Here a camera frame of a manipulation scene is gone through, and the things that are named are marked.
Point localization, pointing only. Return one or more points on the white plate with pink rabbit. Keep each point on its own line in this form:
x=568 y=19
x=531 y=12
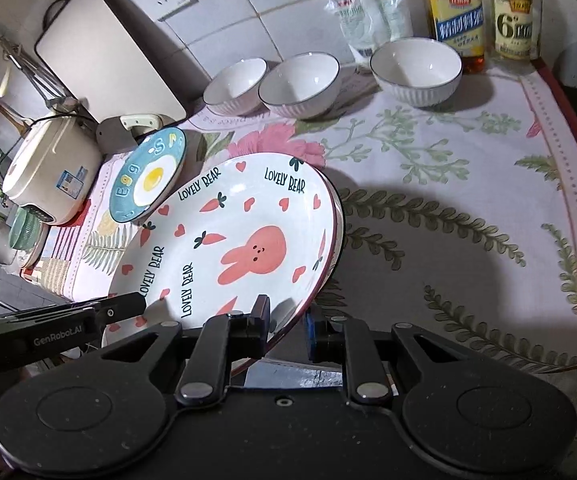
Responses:
x=248 y=220

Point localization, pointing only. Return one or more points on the white salt packet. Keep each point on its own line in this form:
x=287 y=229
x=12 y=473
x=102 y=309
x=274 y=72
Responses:
x=353 y=25
x=393 y=10

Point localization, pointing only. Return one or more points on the red striped cloth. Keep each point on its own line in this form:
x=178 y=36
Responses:
x=61 y=255

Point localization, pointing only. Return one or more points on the green ribbed bowl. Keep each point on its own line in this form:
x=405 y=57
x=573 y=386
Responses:
x=26 y=232

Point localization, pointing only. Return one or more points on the cream rice cooker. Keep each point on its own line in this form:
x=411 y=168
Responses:
x=48 y=170

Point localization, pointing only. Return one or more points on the white ribbed bowl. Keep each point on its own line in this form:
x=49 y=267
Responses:
x=298 y=85
x=413 y=67
x=233 y=85

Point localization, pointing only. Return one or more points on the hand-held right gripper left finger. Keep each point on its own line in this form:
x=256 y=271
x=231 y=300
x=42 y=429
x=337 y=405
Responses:
x=248 y=335

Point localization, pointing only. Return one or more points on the blue plate with egg print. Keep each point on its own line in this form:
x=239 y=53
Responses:
x=143 y=180

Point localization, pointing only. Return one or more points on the clear bottle with pale label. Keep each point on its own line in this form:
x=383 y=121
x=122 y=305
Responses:
x=513 y=20

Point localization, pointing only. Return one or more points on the floral tablecloth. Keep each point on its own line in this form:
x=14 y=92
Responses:
x=418 y=160

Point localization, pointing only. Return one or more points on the beige cutting board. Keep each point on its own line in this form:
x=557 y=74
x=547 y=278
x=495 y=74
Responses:
x=108 y=60

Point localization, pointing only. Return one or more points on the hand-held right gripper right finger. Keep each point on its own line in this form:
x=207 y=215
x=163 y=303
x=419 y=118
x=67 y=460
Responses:
x=313 y=337

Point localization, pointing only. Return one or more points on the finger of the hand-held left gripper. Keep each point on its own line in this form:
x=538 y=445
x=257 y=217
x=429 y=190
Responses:
x=123 y=307

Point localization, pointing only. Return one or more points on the oil bottle with yellow label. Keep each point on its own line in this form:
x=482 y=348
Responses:
x=453 y=20

